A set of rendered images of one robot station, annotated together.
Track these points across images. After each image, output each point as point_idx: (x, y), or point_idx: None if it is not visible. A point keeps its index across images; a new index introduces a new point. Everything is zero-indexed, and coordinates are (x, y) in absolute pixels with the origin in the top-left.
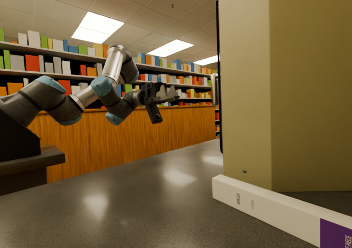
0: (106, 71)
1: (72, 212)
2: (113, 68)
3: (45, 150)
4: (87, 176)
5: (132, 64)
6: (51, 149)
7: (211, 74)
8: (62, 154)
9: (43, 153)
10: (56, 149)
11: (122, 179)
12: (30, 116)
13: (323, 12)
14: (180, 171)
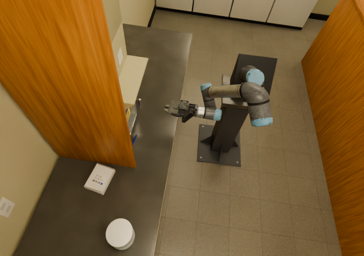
0: (215, 86)
1: (158, 86)
2: (216, 89)
3: (241, 100)
4: (177, 96)
5: (249, 109)
6: (240, 102)
7: (140, 98)
8: (222, 102)
9: (231, 98)
10: (238, 104)
11: (164, 99)
12: (242, 81)
13: None
14: (151, 112)
